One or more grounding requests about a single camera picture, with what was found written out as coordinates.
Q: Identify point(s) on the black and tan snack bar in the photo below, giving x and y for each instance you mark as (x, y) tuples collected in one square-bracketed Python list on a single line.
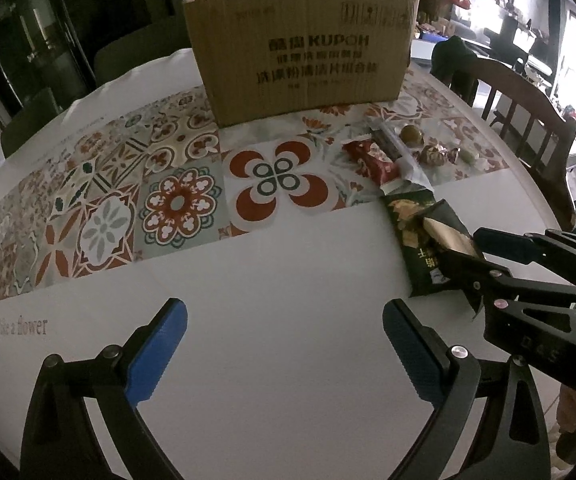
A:
[(450, 237)]

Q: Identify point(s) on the small brown candy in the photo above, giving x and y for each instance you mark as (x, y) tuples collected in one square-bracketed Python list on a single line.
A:
[(452, 156)]

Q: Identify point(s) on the green upholstered chair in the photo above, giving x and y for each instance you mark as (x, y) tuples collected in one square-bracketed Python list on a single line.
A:
[(37, 120), (137, 45)]

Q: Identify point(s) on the green snack packet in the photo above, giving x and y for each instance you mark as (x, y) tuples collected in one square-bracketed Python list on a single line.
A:
[(413, 250)]

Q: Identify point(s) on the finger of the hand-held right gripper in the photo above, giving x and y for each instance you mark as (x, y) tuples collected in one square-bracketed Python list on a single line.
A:
[(518, 245), (488, 280)]

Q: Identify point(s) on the patterned table runner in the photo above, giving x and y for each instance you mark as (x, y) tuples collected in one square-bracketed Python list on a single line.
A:
[(182, 200)]

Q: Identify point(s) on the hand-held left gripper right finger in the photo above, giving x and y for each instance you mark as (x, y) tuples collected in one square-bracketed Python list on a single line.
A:
[(413, 360)]

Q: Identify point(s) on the white low cabinet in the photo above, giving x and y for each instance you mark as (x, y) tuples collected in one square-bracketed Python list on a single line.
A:
[(420, 47)]

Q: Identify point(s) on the red snack packet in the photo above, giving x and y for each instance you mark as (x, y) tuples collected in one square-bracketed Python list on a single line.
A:
[(370, 160)]

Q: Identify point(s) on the person's right hand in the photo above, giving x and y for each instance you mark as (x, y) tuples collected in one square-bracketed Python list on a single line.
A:
[(570, 410)]

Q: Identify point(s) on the clear candy wrapper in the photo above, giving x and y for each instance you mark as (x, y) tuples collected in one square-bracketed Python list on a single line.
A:
[(410, 170)]

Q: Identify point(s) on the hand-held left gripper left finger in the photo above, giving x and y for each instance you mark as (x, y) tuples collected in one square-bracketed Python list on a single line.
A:
[(160, 355)]

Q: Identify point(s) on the dark wooden chair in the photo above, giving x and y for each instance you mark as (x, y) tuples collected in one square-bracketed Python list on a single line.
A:
[(518, 85)]

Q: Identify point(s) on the dark green cloth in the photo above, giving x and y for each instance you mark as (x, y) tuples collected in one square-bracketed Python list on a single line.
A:
[(450, 55)]

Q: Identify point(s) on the round brown candy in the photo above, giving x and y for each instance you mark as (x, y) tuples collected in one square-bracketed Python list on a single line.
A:
[(410, 135)]

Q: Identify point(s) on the brown wrapped candy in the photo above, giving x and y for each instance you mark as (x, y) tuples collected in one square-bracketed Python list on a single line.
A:
[(429, 154)]

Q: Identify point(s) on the brown cardboard box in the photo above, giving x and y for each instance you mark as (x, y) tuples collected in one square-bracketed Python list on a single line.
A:
[(298, 60)]

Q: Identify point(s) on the green wrapped candy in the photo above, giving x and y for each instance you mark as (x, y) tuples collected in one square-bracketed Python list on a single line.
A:
[(469, 156)]

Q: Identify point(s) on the dark glass sliding door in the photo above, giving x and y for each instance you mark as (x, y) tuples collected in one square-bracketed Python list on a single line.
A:
[(27, 35)]

